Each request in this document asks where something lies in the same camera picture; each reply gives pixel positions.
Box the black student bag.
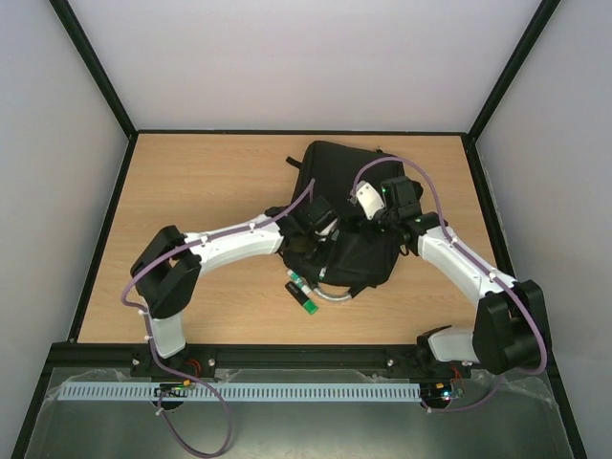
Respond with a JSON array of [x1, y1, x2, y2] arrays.
[[283, 141, 424, 302]]

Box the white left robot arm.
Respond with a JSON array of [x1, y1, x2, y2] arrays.
[[121, 197, 340, 359]]

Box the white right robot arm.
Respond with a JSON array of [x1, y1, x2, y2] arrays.
[[354, 177, 548, 375]]

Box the white green glue stick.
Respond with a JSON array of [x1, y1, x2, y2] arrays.
[[287, 270, 312, 295]]

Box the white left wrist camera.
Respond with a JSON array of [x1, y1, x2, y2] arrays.
[[315, 219, 339, 240]]

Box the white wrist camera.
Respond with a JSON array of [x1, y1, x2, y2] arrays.
[[351, 181, 385, 221], [315, 219, 339, 240]]

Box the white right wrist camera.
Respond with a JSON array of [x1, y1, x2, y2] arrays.
[[351, 181, 385, 221]]

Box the light blue cable duct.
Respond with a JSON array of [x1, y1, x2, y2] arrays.
[[57, 382, 421, 403]]

